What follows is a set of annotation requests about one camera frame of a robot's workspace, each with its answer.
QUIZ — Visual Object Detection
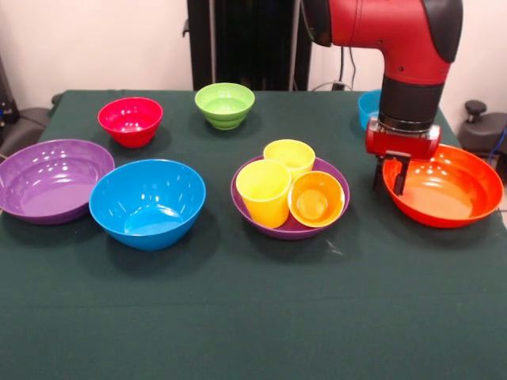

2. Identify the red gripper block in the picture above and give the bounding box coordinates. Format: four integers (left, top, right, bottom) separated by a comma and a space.
364, 117, 442, 196

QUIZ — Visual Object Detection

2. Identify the orange large bowl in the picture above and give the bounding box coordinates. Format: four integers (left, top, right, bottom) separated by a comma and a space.
382, 143, 505, 230

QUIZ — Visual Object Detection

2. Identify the orange stepped cup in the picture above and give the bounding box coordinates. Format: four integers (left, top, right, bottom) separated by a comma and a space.
288, 170, 346, 229

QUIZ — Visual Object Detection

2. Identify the yellow stepped cup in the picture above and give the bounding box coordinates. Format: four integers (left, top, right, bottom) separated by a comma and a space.
263, 139, 317, 183

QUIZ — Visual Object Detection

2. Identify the yellow smooth cup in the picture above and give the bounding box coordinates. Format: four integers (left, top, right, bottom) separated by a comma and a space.
235, 159, 293, 229

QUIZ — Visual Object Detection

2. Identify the blue small bowl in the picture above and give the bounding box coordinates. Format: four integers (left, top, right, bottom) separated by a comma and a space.
357, 89, 383, 131

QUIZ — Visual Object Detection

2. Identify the green small bowl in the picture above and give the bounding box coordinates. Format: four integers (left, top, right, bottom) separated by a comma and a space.
194, 82, 256, 131

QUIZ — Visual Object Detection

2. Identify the dark green tablecloth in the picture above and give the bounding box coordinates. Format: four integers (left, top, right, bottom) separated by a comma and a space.
0, 89, 507, 380

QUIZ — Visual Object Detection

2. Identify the black column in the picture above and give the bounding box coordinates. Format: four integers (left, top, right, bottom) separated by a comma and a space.
182, 0, 318, 91

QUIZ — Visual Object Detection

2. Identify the blue large bowl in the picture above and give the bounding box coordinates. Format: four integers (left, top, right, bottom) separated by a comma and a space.
88, 159, 207, 253

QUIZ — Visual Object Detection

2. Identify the pink-red small bowl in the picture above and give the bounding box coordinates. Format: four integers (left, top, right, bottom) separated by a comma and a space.
97, 97, 164, 149

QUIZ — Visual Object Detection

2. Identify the black equipment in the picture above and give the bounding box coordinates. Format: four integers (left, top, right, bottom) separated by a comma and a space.
0, 55, 19, 127

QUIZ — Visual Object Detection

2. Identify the blue cable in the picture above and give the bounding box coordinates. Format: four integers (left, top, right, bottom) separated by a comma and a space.
489, 126, 507, 175

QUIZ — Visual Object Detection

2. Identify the thin black cable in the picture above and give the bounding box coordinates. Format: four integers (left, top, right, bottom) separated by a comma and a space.
339, 45, 357, 91

